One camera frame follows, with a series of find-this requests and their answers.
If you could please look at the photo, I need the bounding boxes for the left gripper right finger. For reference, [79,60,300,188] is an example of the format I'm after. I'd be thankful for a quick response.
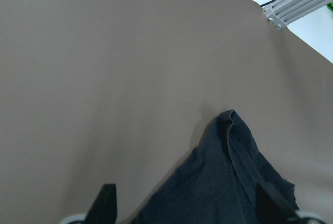
[256,182,299,224]

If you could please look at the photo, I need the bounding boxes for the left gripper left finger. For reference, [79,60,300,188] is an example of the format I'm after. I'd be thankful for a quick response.
[85,184,116,224]

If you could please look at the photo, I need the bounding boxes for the black graphic t-shirt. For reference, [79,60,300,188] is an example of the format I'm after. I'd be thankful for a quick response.
[133,110,297,223]

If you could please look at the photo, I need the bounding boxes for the green plastic clip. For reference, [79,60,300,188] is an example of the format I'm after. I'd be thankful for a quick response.
[327,3,333,12]

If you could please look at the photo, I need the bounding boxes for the aluminium frame post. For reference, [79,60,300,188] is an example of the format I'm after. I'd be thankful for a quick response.
[263,0,332,30]

